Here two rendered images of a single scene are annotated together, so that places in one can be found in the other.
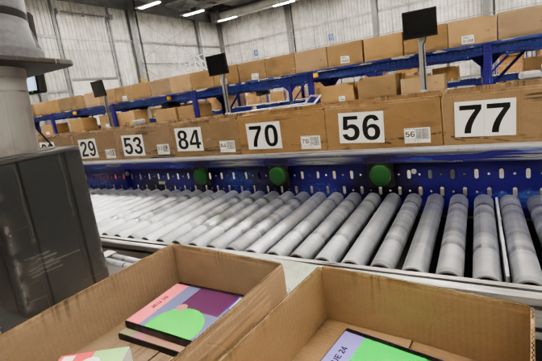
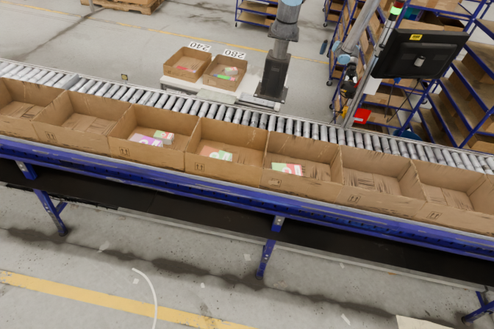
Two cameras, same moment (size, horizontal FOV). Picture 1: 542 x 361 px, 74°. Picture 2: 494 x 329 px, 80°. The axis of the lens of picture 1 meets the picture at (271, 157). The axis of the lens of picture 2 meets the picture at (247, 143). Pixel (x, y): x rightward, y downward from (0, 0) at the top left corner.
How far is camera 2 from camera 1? 2.82 m
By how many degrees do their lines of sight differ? 121
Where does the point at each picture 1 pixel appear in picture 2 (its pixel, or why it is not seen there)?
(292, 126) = (223, 128)
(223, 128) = (281, 138)
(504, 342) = (166, 71)
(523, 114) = (99, 106)
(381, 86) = not seen: outside the picture
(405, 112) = (152, 112)
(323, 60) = not seen: outside the picture
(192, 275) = (229, 87)
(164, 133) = (345, 150)
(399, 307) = (180, 73)
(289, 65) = not seen: outside the picture
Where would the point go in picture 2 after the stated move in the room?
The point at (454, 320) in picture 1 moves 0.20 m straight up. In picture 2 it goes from (172, 71) to (171, 48)
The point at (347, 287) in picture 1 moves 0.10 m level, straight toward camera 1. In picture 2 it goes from (190, 74) to (189, 67)
